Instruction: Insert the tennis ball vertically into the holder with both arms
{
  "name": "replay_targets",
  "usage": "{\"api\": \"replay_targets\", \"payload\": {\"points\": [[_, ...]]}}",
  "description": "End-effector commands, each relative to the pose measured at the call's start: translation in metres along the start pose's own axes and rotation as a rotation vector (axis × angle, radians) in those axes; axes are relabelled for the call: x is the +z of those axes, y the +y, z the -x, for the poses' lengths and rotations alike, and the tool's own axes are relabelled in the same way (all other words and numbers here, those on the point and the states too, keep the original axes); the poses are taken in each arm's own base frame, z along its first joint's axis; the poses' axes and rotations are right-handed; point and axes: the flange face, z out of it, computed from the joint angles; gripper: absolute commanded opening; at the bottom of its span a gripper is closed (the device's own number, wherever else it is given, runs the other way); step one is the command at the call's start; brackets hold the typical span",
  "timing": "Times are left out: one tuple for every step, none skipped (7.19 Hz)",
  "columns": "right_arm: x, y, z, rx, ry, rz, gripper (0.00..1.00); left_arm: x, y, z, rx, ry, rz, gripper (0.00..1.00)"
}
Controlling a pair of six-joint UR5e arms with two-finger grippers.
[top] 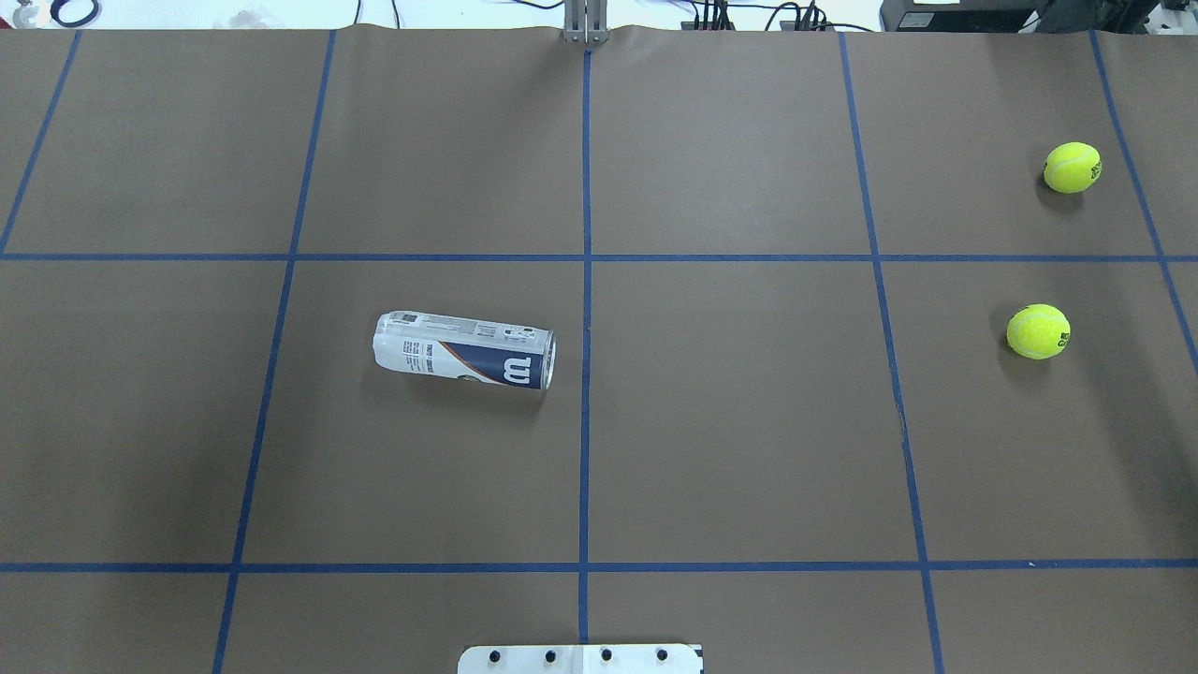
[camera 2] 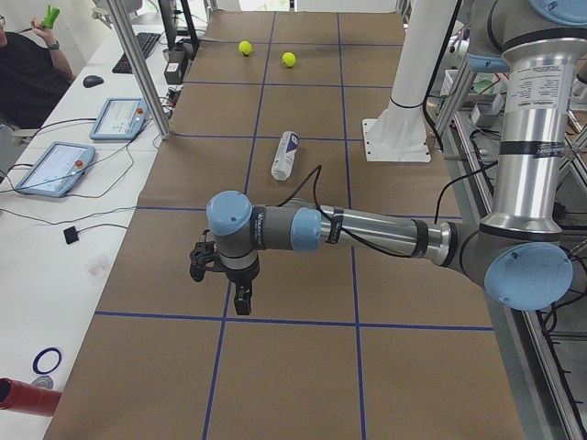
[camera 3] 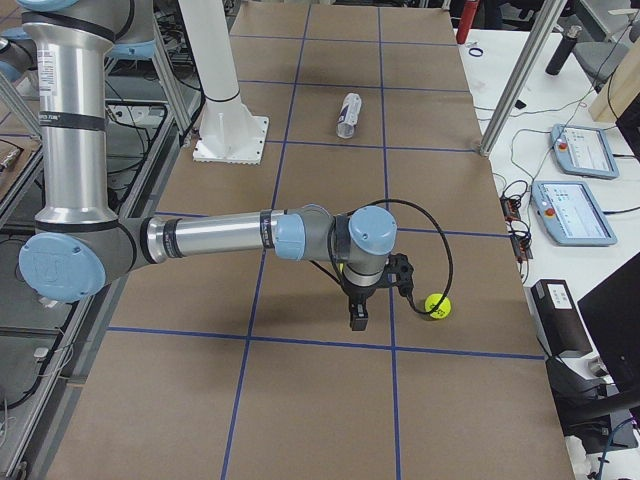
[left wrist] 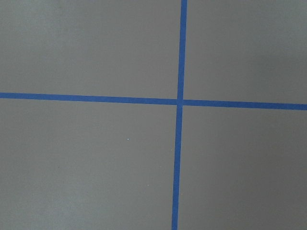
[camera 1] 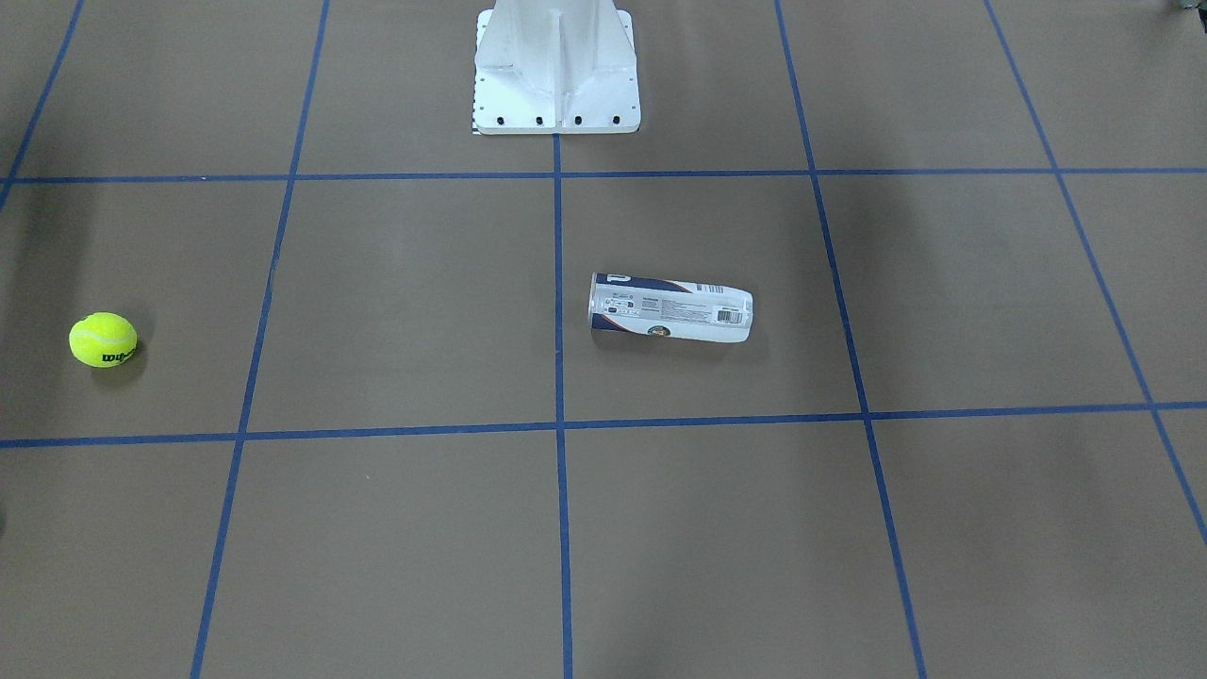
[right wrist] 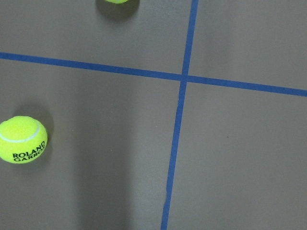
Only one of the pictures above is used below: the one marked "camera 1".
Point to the white camera stand base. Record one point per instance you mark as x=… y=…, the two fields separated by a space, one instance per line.
x=555 y=68

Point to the clear tennis ball can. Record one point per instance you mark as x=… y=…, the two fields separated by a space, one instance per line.
x=669 y=308

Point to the yellow Wilson tennis ball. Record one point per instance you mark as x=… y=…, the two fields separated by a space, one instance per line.
x=103 y=339

